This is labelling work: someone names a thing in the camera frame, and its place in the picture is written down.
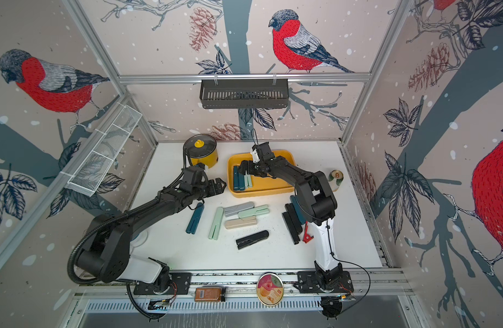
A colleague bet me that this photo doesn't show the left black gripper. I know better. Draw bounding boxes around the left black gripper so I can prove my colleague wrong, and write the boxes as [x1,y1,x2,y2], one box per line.
[192,177,228,202]

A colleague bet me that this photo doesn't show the mint green pliers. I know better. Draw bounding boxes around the mint green pliers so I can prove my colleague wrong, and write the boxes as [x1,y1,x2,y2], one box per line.
[238,205,270,219]
[208,207,224,240]
[244,174,253,189]

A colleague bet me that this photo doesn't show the dark teal pliers bottom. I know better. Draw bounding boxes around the dark teal pliers bottom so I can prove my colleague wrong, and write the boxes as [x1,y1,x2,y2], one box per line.
[238,172,246,191]

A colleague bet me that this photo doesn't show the black pliers pair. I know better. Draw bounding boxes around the black pliers pair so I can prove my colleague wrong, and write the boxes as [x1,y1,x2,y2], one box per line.
[282,212,300,245]

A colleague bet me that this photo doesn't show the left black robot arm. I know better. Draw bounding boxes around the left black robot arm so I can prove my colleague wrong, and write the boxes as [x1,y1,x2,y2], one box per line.
[66,164,227,285]

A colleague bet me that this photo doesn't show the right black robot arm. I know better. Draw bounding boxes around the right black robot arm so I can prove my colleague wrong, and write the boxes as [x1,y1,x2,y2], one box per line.
[238,142,343,291]

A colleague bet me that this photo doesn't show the yellow plastic storage box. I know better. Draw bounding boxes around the yellow plastic storage box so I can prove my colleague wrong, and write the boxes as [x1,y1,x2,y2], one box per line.
[227,149,297,198]

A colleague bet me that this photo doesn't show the grey pruning pliers centre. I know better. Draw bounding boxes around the grey pruning pliers centre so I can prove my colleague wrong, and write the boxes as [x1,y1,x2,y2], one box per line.
[224,202,255,217]

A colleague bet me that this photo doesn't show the beige pruning pliers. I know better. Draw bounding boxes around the beige pruning pliers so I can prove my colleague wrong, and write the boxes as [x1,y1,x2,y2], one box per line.
[224,216,258,230]

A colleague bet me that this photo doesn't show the small brown box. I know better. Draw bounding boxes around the small brown box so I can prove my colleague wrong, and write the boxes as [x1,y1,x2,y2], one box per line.
[194,286,226,303]

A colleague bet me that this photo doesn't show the yellow pot with dark lid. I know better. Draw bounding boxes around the yellow pot with dark lid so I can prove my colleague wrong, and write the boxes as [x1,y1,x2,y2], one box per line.
[184,134,219,168]

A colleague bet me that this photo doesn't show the red plastic tool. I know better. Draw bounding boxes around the red plastic tool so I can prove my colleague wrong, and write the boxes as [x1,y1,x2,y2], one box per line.
[303,222,314,243]

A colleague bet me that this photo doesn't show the round pink tin lid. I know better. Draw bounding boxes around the round pink tin lid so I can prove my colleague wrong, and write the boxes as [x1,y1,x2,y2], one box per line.
[256,273,284,307]

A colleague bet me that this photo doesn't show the black hanging wire basket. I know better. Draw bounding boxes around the black hanging wire basket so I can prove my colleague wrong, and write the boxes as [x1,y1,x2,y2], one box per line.
[200,79,289,109]

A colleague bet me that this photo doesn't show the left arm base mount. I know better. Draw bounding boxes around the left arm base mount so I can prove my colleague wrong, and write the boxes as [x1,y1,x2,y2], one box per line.
[134,262,192,296]

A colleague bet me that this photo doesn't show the white mesh wall basket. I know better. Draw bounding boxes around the white mesh wall basket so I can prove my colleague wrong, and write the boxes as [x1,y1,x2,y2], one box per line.
[64,102,142,197]

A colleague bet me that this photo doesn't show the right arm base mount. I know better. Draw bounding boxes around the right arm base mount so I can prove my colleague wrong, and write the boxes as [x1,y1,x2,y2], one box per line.
[293,264,354,294]

